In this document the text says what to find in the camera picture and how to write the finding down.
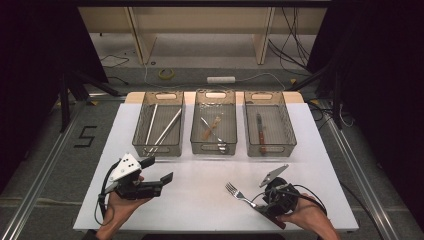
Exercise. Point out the yellow tape roll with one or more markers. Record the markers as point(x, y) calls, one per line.
point(166, 74)

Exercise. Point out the beige wooden shelf unit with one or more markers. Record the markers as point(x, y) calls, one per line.
point(200, 23)

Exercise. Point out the aluminium floor rail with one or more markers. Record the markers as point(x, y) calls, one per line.
point(36, 181)
point(356, 166)

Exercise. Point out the dark curtain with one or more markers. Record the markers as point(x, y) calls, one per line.
point(30, 66)
point(383, 66)

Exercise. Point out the silver chopsticks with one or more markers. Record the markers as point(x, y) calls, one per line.
point(167, 128)

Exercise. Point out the metal spoon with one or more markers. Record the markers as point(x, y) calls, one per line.
point(222, 148)

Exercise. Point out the white table cover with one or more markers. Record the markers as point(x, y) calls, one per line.
point(200, 200)

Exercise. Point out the person's left hand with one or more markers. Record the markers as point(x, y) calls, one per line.
point(118, 210)

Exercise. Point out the white power strip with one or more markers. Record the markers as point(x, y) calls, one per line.
point(220, 80)

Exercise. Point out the grey mesh basket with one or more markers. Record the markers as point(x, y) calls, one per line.
point(276, 130)
point(213, 110)
point(160, 133)

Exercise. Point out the black metal stand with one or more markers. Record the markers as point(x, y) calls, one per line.
point(337, 100)
point(64, 100)

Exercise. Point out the person's right hand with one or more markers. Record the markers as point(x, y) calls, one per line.
point(310, 213)

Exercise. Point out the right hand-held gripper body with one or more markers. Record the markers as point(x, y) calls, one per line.
point(283, 198)

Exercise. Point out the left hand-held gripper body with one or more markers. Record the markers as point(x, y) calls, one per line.
point(133, 190)

